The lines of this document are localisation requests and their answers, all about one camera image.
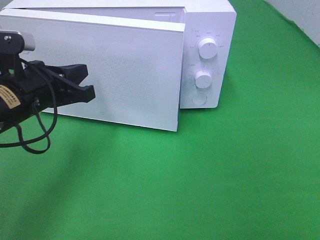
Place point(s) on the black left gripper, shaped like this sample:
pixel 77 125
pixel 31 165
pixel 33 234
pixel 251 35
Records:
pixel 23 83

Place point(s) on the green table cloth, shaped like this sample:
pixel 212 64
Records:
pixel 246 170

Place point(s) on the round white door release button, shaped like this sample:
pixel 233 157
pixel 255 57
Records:
pixel 199 99

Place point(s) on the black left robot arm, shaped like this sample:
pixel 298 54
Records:
pixel 7 120

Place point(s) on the lower white microwave knob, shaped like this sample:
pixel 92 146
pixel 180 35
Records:
pixel 203 79

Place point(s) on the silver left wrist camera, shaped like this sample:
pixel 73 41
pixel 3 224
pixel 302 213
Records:
pixel 14 42

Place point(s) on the white microwave door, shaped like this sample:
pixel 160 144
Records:
pixel 134 65

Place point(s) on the white microwave knob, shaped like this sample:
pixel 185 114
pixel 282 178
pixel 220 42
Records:
pixel 203 79
pixel 207 48

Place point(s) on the white microwave oven body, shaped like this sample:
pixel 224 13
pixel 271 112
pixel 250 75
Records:
pixel 199 19

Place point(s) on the upper white microwave knob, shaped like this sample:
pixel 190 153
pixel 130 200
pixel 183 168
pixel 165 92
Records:
pixel 207 48

